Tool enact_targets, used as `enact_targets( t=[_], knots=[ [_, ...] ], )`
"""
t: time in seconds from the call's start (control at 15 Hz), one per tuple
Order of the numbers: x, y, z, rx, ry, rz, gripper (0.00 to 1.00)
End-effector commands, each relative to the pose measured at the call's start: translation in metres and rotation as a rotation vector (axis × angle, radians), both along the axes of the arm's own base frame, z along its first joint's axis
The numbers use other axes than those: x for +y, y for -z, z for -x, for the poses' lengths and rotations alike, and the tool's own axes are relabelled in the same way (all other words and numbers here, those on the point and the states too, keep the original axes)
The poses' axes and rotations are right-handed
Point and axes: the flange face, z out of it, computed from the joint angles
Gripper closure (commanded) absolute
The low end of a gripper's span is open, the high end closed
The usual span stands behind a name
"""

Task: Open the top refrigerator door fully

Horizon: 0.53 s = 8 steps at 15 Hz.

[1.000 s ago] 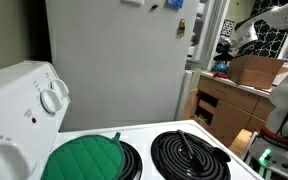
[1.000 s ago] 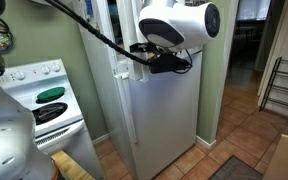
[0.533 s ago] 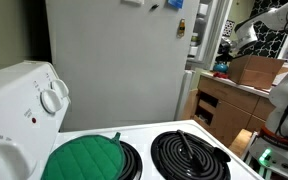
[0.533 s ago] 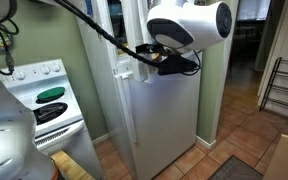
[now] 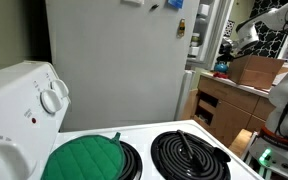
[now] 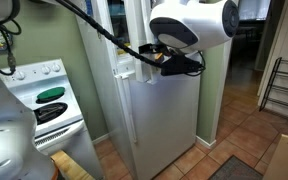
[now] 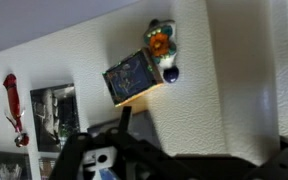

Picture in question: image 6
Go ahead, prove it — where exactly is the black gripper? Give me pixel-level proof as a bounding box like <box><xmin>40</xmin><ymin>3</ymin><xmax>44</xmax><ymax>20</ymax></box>
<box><xmin>160</xmin><ymin>54</ymin><xmax>202</xmax><ymax>77</ymax></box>

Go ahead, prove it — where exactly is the white freezer compartment door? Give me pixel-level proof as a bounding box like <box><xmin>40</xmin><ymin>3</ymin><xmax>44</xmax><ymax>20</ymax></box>
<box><xmin>123</xmin><ymin>0</ymin><xmax>167</xmax><ymax>84</ymax></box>

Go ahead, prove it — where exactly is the white refrigerator body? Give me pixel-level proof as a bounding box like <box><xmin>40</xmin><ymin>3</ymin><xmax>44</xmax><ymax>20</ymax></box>
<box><xmin>75</xmin><ymin>0</ymin><xmax>202</xmax><ymax>180</ymax></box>

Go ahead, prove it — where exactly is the yellow food box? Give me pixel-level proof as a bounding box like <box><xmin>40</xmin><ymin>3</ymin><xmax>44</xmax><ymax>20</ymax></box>
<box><xmin>117</xmin><ymin>42</ymin><xmax>132</xmax><ymax>56</ymax></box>

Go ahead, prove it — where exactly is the bright window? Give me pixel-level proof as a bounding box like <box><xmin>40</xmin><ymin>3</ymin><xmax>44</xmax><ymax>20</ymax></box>
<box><xmin>238</xmin><ymin>0</ymin><xmax>272</xmax><ymax>22</ymax></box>

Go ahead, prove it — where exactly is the green pot lid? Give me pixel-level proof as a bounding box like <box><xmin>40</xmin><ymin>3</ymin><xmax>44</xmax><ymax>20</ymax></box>
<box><xmin>36</xmin><ymin>86</ymin><xmax>67</xmax><ymax>102</ymax></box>

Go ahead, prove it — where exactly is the white electric stove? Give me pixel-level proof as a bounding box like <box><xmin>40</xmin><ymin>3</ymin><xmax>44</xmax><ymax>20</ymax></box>
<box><xmin>0</xmin><ymin>59</ymin><xmax>105</xmax><ymax>180</ymax></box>

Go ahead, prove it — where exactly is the light wooden table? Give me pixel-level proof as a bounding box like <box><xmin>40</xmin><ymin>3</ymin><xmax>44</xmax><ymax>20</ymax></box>
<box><xmin>262</xmin><ymin>133</ymin><xmax>288</xmax><ymax>180</ymax></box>

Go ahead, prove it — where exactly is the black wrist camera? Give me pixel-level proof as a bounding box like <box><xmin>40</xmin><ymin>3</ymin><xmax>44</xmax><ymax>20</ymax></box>
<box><xmin>138</xmin><ymin>43</ymin><xmax>167</xmax><ymax>55</ymax></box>

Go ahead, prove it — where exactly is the thick black corrugated cable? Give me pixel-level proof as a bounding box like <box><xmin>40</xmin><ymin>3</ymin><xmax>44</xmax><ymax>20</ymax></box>
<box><xmin>55</xmin><ymin>0</ymin><xmax>167</xmax><ymax>69</ymax></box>

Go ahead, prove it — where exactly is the black wire shoe rack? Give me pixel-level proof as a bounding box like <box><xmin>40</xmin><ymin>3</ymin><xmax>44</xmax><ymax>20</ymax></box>
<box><xmin>258</xmin><ymin>56</ymin><xmax>288</xmax><ymax>113</ymax></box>

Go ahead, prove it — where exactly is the thin black cable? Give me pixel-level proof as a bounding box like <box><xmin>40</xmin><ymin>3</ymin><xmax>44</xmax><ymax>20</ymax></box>
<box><xmin>0</xmin><ymin>0</ymin><xmax>22</xmax><ymax>76</ymax></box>

